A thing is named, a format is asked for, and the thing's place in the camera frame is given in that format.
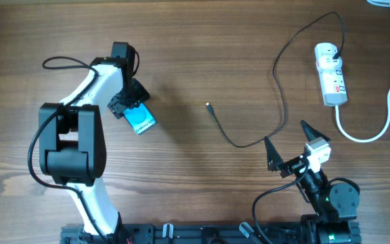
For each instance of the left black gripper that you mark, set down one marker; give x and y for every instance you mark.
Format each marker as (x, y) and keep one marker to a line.
(124, 102)

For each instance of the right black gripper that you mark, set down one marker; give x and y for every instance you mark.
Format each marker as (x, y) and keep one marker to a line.
(293, 165)

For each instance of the teal Galaxy smartphone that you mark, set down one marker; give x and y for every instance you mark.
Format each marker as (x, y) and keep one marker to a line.
(139, 118)

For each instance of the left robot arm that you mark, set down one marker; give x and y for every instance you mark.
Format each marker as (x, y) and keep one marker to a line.
(72, 148)

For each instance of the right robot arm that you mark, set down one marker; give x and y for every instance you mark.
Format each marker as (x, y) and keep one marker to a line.
(334, 201)

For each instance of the white power strip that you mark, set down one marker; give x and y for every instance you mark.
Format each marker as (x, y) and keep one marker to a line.
(332, 82)

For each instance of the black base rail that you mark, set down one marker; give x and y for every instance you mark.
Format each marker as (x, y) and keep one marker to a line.
(212, 234)

